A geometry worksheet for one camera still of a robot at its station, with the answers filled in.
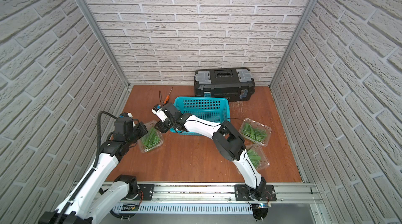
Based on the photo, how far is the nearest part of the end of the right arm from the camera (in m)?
0.68

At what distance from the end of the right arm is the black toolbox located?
0.29 metres

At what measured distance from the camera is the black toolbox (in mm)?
993
